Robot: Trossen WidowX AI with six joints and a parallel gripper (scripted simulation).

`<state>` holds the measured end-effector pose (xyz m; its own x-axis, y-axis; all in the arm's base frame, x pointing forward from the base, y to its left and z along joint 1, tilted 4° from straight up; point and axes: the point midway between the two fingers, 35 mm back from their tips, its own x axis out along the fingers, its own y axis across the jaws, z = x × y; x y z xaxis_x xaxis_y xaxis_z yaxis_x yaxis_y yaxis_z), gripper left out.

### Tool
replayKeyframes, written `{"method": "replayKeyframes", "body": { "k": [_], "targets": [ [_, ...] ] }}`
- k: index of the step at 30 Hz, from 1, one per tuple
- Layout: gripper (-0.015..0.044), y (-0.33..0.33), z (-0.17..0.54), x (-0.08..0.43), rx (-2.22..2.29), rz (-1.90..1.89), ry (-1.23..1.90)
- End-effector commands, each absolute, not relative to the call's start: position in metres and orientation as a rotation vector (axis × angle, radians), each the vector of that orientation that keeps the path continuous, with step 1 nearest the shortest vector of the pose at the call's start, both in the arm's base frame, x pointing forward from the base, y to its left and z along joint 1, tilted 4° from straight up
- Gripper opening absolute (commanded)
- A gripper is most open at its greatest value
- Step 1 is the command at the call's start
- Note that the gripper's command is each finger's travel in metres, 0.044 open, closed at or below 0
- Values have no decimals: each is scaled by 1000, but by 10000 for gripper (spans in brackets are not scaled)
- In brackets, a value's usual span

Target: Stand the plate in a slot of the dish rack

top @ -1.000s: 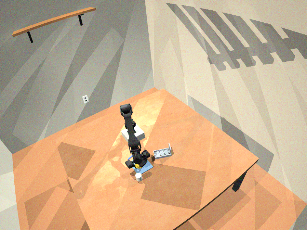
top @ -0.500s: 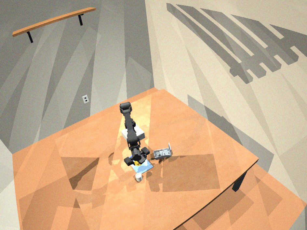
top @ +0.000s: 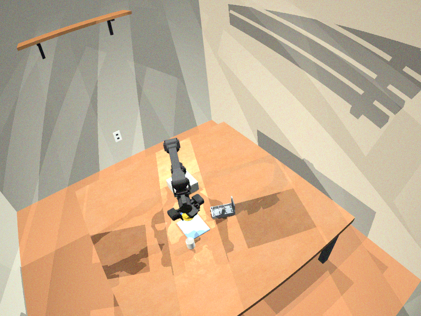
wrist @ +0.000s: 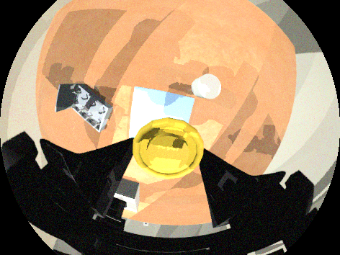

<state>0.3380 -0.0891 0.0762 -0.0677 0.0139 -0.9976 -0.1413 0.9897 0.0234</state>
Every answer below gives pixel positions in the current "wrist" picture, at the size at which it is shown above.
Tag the white dish rack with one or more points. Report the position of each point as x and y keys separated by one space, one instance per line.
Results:
x=87 y=104

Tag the yellow plate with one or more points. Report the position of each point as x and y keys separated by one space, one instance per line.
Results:
x=168 y=148

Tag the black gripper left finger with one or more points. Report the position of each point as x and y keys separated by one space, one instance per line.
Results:
x=96 y=174

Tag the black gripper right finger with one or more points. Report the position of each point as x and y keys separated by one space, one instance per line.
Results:
x=229 y=190

